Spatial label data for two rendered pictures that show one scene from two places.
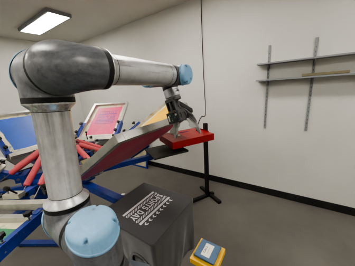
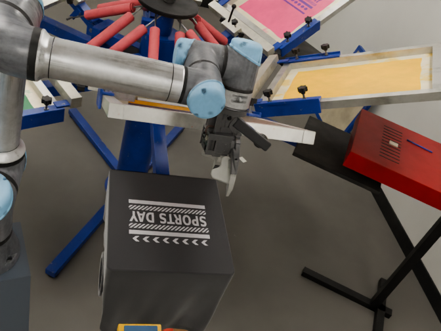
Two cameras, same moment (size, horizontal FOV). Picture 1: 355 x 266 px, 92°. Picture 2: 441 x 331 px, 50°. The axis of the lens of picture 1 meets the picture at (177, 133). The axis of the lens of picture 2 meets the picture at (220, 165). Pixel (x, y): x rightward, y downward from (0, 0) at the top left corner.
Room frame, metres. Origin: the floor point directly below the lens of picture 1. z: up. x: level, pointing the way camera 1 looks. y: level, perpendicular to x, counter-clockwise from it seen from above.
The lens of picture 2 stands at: (0.06, -0.55, 2.26)
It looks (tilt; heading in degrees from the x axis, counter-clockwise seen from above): 38 degrees down; 34
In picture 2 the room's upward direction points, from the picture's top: 20 degrees clockwise
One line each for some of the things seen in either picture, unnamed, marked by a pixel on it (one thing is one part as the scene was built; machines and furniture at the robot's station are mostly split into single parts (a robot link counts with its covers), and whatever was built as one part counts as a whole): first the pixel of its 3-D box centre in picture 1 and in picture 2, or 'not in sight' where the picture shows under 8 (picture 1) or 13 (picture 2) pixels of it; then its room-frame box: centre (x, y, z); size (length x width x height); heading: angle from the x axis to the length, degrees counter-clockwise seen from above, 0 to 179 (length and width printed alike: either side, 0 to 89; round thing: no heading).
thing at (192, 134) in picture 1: (185, 136); (409, 160); (2.28, -0.11, 1.06); 0.61 x 0.46 x 0.12; 116
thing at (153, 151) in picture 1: (132, 160); (263, 121); (1.95, 0.57, 0.91); 1.34 x 0.41 x 0.08; 116
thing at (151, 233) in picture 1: (147, 206); (168, 218); (1.03, 0.25, 0.95); 0.48 x 0.44 x 0.01; 56
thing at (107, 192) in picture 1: (105, 193); (159, 146); (1.31, 0.66, 0.89); 1.24 x 0.06 x 0.06; 56
